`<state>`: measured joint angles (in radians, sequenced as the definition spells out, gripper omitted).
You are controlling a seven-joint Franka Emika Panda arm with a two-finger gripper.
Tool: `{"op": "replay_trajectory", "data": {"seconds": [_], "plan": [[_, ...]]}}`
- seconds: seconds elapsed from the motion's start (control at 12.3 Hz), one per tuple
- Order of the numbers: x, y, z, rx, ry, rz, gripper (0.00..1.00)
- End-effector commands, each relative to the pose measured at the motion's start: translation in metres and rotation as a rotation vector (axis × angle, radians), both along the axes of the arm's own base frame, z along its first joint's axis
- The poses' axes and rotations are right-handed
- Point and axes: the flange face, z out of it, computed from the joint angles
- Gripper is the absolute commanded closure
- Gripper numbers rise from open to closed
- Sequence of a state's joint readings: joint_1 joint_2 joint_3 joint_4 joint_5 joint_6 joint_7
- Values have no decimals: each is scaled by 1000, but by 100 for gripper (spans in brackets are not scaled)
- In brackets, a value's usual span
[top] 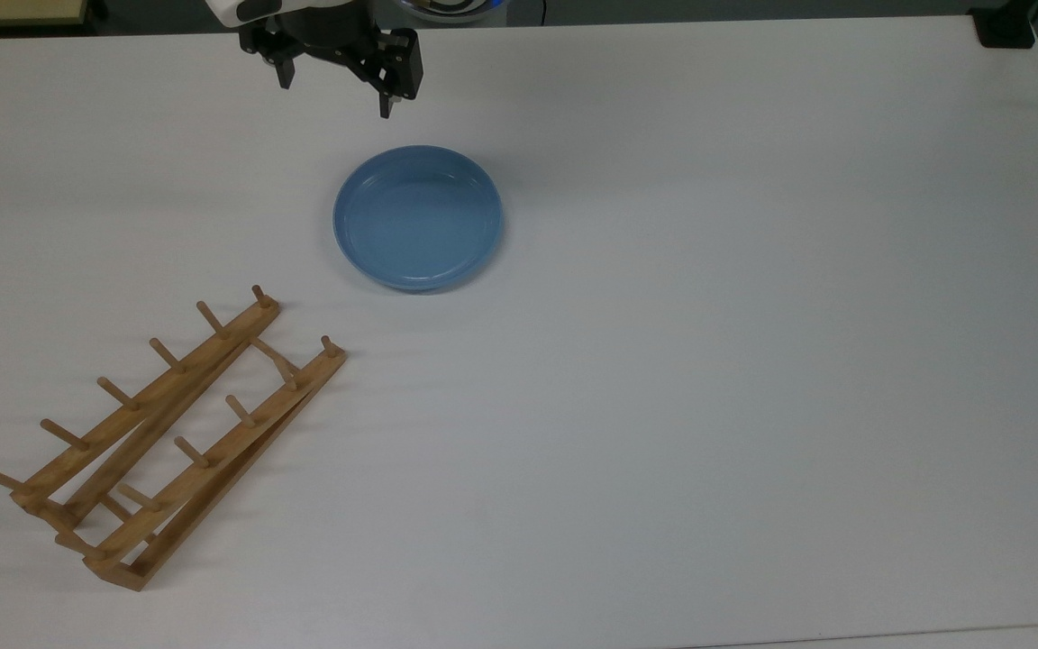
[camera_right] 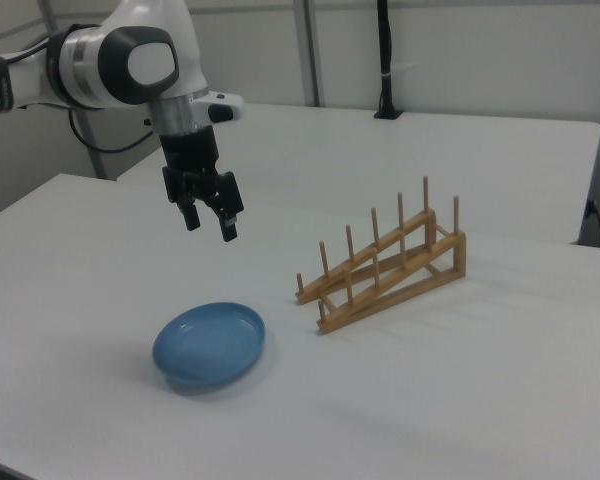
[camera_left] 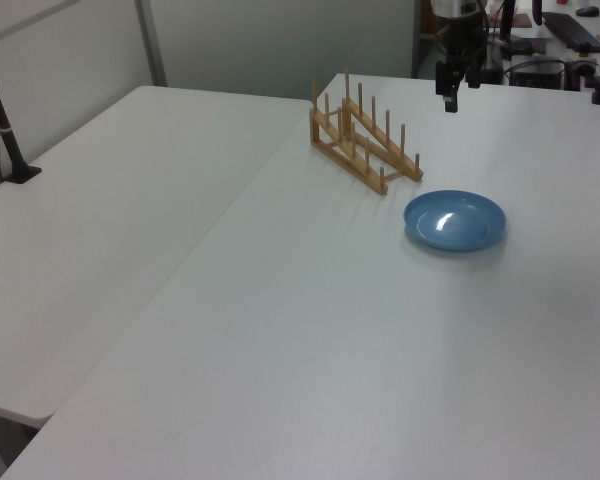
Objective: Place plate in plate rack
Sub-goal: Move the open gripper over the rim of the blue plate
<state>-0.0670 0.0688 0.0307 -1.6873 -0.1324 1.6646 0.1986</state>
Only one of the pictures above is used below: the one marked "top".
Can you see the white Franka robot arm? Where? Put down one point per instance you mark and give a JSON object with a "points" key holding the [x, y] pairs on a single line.
{"points": [[226, 9]]}

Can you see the blue round plate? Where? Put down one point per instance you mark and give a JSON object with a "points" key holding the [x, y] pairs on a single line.
{"points": [[418, 219]]}

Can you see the wooden plate rack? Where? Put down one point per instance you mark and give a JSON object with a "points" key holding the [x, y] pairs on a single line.
{"points": [[168, 379]]}

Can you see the light wooden board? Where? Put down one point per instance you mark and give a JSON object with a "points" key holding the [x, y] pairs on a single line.
{"points": [[10, 9]]}

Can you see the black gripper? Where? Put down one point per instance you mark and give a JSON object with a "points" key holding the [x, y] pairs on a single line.
{"points": [[339, 41]]}

